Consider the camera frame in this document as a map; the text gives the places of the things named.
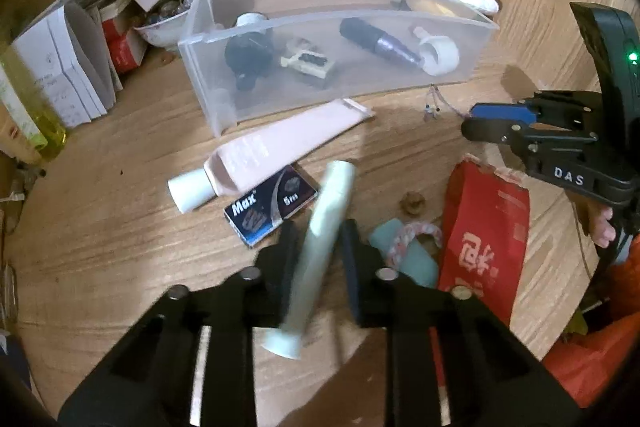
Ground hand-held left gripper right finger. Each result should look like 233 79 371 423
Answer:
340 219 583 427

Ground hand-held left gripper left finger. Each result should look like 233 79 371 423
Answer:
57 219 301 427

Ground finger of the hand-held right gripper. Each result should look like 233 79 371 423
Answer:
461 118 598 168
470 92 603 130

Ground light green tube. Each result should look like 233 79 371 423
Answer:
262 160 357 360

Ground pink white braided hair tie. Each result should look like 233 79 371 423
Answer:
384 222 444 272

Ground small teal tube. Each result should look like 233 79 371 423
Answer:
369 217 440 289

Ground white roller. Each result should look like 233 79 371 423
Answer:
412 26 460 75

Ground red foil pouch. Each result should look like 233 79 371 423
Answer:
437 153 531 328

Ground pink tube with white cap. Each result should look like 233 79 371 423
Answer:
167 98 375 214

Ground clear plastic storage bin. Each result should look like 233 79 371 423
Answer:
177 0 501 138

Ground dark purple mini bottle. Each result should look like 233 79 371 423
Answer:
340 18 426 68

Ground white dotted mahjong tile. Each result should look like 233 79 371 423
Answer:
280 38 337 78

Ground dark green spray bottle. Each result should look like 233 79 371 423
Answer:
224 13 275 90

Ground person's right hand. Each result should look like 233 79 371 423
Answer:
589 205 617 248

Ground small black cardboard box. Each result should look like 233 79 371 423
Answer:
223 166 319 249

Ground orange clothing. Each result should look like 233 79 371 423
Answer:
542 237 640 408

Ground white bowl of marbles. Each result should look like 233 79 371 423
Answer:
132 0 196 50

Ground red boxes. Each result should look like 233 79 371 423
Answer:
102 19 148 75

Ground yellow spray bottle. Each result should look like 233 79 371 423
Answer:
0 47 68 162

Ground folded white papers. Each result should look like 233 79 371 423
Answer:
12 2 118 128

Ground pink bead keychain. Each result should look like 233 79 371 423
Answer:
424 86 473 124

